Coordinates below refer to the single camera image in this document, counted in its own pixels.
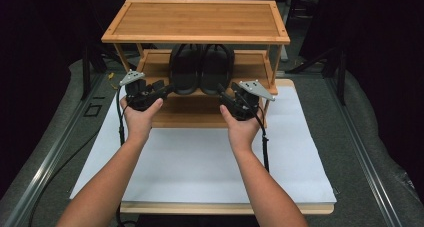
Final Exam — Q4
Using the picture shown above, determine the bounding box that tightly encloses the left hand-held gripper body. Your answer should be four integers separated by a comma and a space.
118, 70, 168, 112

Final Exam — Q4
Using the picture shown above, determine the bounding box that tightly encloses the black floor cable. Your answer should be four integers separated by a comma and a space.
28, 128, 103, 227

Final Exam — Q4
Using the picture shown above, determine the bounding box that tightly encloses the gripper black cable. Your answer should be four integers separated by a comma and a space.
244, 96, 270, 174
115, 85, 129, 227

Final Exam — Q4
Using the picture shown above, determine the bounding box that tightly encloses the black slipper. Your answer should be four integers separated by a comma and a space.
200, 43, 236, 97
168, 43, 203, 96

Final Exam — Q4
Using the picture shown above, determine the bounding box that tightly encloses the wooden shoe rack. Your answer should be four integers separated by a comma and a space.
100, 0, 291, 129

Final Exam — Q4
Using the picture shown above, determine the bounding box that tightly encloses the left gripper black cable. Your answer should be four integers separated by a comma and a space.
115, 85, 129, 227

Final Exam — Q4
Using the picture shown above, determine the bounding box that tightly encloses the metal floor rail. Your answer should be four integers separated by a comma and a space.
2, 73, 108, 227
323, 76, 403, 227

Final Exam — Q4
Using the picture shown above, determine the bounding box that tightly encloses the person's left hand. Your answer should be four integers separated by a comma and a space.
119, 97, 165, 143

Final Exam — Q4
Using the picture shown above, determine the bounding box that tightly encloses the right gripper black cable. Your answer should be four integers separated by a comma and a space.
244, 96, 270, 174

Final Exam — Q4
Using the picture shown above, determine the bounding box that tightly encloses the black metal stand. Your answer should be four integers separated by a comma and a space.
334, 48, 348, 105
80, 43, 108, 101

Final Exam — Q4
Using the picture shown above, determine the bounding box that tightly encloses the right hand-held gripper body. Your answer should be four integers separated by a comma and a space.
229, 79, 276, 122

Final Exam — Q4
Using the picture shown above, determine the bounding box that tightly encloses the person's right hand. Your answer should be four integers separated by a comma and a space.
219, 103, 265, 152

